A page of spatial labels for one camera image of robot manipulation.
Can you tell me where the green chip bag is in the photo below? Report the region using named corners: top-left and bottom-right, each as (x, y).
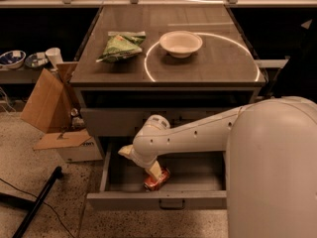
top-left (96, 31), bottom-right (146, 62)

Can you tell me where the closed upper drawer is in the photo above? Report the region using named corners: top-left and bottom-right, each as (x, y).
top-left (80, 107), bottom-right (232, 138)

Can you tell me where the black floor cable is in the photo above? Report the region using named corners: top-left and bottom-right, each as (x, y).
top-left (0, 178), bottom-right (76, 238)

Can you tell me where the white bowl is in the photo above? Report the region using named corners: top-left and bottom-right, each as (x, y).
top-left (159, 31), bottom-right (203, 59)

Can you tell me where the black stand leg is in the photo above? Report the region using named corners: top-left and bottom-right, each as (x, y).
top-left (0, 167), bottom-right (63, 238)

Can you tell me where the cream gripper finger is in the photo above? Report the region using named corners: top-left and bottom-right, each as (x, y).
top-left (146, 161), bottom-right (161, 179)
top-left (118, 145), bottom-right (133, 159)

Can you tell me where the grey drawer cabinet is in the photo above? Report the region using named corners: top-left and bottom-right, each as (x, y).
top-left (71, 4), bottom-right (265, 151)

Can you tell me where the white paper cup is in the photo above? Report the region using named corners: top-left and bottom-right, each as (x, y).
top-left (46, 48), bottom-right (63, 67)

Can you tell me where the small dark bowl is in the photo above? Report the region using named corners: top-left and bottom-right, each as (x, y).
top-left (25, 52), bottom-right (49, 70)

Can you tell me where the black office chair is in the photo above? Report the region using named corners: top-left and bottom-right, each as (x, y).
top-left (262, 9), bottom-right (317, 102)

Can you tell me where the blue patterned bowl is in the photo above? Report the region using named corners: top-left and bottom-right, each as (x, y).
top-left (0, 50), bottom-right (26, 69)

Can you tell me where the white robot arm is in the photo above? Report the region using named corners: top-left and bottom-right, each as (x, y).
top-left (119, 96), bottom-right (317, 238)

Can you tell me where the brown cardboard box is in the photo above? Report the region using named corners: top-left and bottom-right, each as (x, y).
top-left (21, 69), bottom-right (102, 163)

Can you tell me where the open lower drawer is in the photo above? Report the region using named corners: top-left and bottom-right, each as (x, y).
top-left (87, 138), bottom-right (227, 210)

